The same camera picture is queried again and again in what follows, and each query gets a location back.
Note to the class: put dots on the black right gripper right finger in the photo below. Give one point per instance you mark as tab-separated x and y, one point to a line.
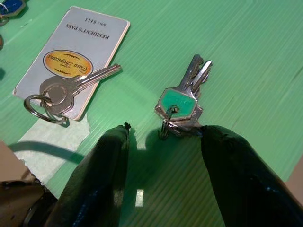
246	189

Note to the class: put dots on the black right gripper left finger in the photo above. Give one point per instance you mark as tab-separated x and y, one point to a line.
94	179

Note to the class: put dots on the pale masking tape strip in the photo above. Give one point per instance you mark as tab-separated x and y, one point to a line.
54	142

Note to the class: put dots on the silver round-head key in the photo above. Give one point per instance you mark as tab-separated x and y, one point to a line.
59	93

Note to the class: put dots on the green-headed silver key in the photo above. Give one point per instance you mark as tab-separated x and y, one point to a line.
178	102

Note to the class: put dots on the plain silver key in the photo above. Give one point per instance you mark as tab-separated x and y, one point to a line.
204	73

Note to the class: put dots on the green corrugated plastic sheet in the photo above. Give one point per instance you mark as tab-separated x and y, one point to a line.
236	59

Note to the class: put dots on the grey resident's pass card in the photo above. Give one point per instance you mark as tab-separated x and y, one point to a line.
90	40

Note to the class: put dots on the blue-headed key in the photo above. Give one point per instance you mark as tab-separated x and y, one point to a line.
10	7

